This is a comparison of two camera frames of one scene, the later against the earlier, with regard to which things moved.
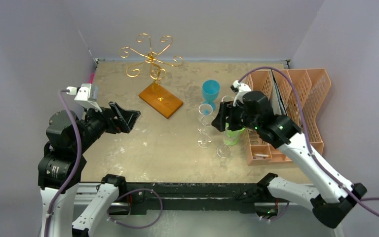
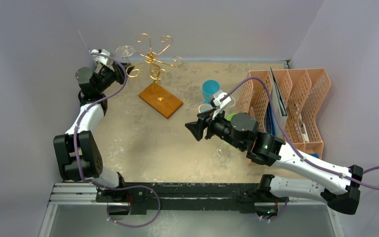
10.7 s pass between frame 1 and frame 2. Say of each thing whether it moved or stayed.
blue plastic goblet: stayed
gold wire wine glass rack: stayed
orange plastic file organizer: stayed
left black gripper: moved
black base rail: stayed
